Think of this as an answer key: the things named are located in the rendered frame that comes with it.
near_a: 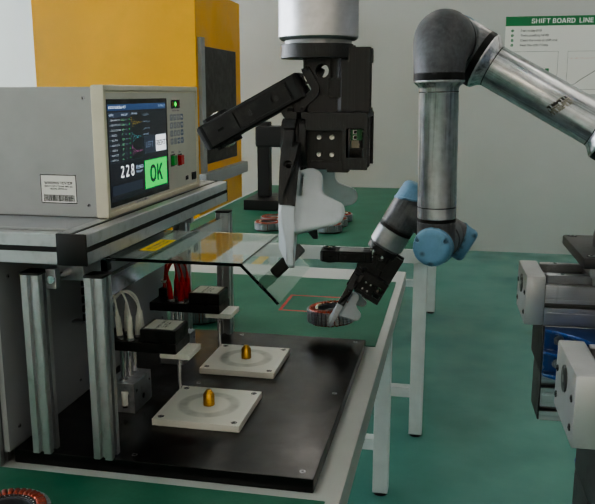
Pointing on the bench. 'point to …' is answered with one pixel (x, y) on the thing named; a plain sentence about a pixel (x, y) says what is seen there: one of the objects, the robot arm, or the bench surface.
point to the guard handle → (285, 263)
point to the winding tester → (62, 148)
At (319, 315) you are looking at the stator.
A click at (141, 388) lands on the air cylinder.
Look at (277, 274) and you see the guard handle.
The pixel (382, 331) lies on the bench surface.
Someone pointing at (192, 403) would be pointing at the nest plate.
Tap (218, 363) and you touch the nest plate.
